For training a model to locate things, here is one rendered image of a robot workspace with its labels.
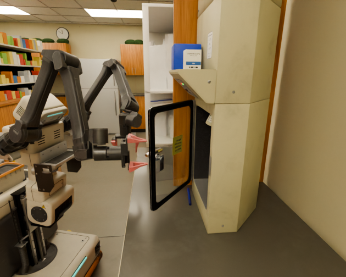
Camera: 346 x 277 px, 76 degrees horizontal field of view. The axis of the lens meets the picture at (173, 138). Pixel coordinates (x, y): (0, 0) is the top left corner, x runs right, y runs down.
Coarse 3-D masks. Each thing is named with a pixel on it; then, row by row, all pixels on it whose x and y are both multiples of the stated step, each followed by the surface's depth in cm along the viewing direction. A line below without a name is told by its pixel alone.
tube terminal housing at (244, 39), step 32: (224, 0) 60; (256, 0) 61; (224, 32) 62; (256, 32) 63; (224, 64) 65; (256, 64) 67; (224, 96) 67; (256, 96) 72; (224, 128) 70; (256, 128) 78; (224, 160) 73; (256, 160) 85; (224, 192) 77; (256, 192) 93; (224, 224) 80
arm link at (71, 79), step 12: (60, 60) 84; (60, 72) 88; (72, 72) 88; (72, 84) 87; (72, 96) 87; (72, 108) 87; (84, 108) 90; (72, 120) 88; (84, 120) 88; (72, 132) 88; (84, 132) 87; (84, 144) 85
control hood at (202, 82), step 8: (176, 72) 68; (184, 72) 64; (192, 72) 64; (200, 72) 65; (208, 72) 65; (216, 72) 65; (184, 80) 67; (192, 80) 65; (200, 80) 65; (208, 80) 65; (184, 88) 95; (192, 88) 67; (200, 88) 66; (208, 88) 66; (200, 96) 67; (208, 96) 67
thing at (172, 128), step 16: (160, 112) 79; (176, 112) 88; (160, 128) 80; (176, 128) 89; (160, 144) 82; (176, 144) 91; (176, 160) 94; (160, 176) 85; (176, 176) 96; (160, 192) 87
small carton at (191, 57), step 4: (184, 52) 72; (188, 52) 69; (192, 52) 70; (196, 52) 70; (200, 52) 70; (184, 56) 72; (188, 56) 70; (192, 56) 70; (196, 56) 70; (200, 56) 70; (184, 60) 73; (188, 60) 70; (192, 60) 70; (196, 60) 70; (200, 60) 71; (184, 64) 73; (188, 64) 70; (192, 64) 71; (196, 64) 71; (200, 64) 71; (184, 68) 73; (188, 68) 71; (192, 68) 71; (196, 68) 71; (200, 68) 71
